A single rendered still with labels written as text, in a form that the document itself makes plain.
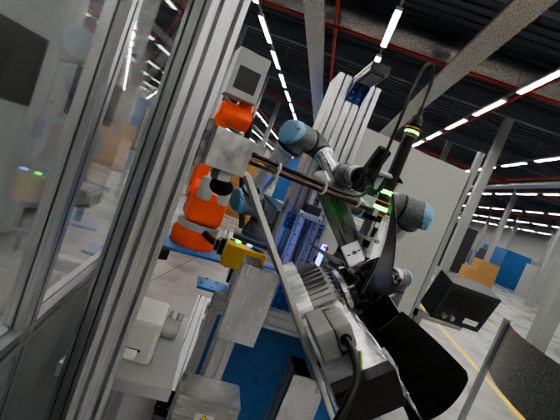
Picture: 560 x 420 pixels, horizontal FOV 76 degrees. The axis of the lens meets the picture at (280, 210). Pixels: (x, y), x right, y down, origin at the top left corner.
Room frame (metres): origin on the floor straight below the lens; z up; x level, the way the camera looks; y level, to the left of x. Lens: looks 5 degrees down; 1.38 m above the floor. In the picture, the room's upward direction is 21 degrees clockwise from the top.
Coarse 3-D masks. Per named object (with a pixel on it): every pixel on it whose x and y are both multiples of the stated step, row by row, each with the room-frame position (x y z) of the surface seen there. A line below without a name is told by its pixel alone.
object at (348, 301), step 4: (332, 272) 1.01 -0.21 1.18; (336, 272) 0.99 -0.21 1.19; (336, 276) 0.98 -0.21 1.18; (340, 276) 0.97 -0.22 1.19; (336, 280) 1.00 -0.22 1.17; (340, 280) 0.97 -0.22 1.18; (340, 284) 0.96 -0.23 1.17; (344, 284) 0.95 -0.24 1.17; (340, 288) 0.98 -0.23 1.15; (344, 288) 0.95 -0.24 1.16; (340, 292) 1.00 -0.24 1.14; (344, 292) 0.94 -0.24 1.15; (348, 292) 0.94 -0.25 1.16; (344, 296) 0.95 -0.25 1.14; (348, 296) 0.94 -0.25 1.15; (348, 300) 0.94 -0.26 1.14; (348, 304) 0.94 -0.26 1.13; (352, 304) 0.94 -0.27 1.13; (348, 308) 0.97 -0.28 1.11
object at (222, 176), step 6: (216, 168) 0.67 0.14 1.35; (216, 174) 0.67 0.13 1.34; (222, 174) 0.67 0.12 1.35; (228, 174) 0.68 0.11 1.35; (216, 180) 0.67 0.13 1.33; (222, 180) 0.67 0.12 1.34; (228, 180) 0.68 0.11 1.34; (210, 186) 0.67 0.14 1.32; (216, 186) 0.67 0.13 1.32; (222, 186) 0.67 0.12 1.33; (228, 186) 0.68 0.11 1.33; (216, 192) 0.68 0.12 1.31; (222, 192) 0.68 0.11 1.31; (228, 192) 0.68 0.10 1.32
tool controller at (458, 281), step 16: (448, 272) 1.60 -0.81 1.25; (432, 288) 1.61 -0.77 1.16; (448, 288) 1.52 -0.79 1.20; (464, 288) 1.52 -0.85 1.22; (480, 288) 1.58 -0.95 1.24; (432, 304) 1.57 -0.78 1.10; (448, 304) 1.53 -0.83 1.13; (464, 304) 1.54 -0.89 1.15; (480, 304) 1.55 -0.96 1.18; (496, 304) 1.56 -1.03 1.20; (448, 320) 1.56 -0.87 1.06; (464, 320) 1.57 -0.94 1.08; (480, 320) 1.58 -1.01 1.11
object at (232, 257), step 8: (224, 248) 1.40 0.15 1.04; (232, 248) 1.35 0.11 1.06; (240, 248) 1.36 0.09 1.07; (248, 248) 1.39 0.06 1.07; (224, 256) 1.35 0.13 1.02; (232, 256) 1.35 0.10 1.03; (240, 256) 1.36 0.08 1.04; (256, 256) 1.37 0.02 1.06; (264, 256) 1.38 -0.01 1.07; (224, 264) 1.35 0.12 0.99; (232, 264) 1.36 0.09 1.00; (240, 264) 1.36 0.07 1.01
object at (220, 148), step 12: (204, 132) 0.61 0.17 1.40; (216, 132) 0.61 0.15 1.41; (228, 132) 0.63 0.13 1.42; (204, 144) 0.62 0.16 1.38; (216, 144) 0.62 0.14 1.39; (228, 144) 0.64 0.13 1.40; (240, 144) 0.65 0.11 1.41; (252, 144) 0.67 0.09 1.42; (204, 156) 0.62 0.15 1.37; (216, 156) 0.62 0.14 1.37; (228, 156) 0.64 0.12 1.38; (240, 156) 0.66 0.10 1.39; (228, 168) 0.65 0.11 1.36; (240, 168) 0.67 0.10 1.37
